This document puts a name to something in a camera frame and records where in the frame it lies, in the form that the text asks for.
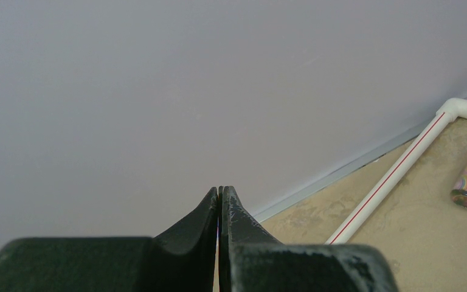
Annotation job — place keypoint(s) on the white PVC pipe frame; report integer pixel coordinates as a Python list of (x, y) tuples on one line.
[(451, 110)]

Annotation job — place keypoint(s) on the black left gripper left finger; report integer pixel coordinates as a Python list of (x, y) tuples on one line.
[(182, 258)]

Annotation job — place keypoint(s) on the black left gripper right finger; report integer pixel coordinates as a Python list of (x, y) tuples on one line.
[(251, 259)]

